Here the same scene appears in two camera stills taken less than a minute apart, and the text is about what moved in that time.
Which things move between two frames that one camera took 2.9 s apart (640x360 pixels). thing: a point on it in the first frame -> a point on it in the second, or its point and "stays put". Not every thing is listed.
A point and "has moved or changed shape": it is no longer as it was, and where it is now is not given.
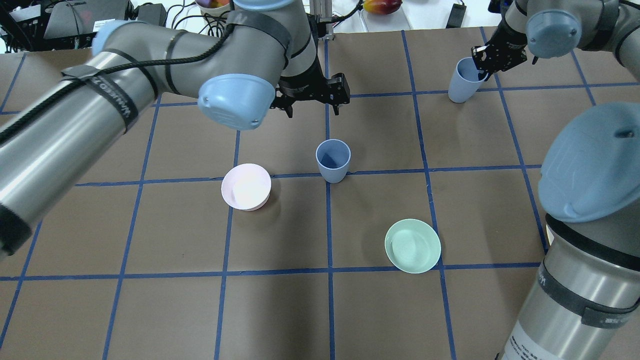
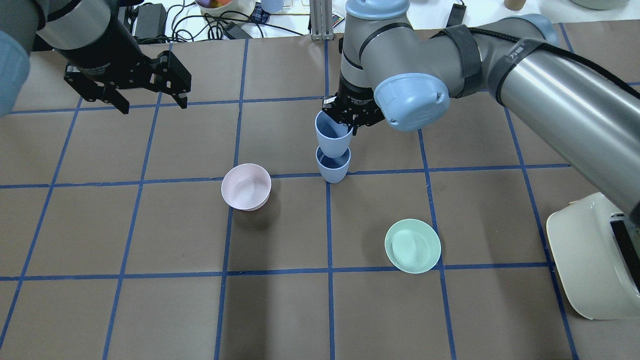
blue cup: x=464 y=83 has moved or changed shape
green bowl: x=412 y=245 stays put
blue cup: x=333 y=156 stays put
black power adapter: x=456 y=16 stays put
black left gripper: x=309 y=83 -> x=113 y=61
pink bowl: x=247 y=186 stays put
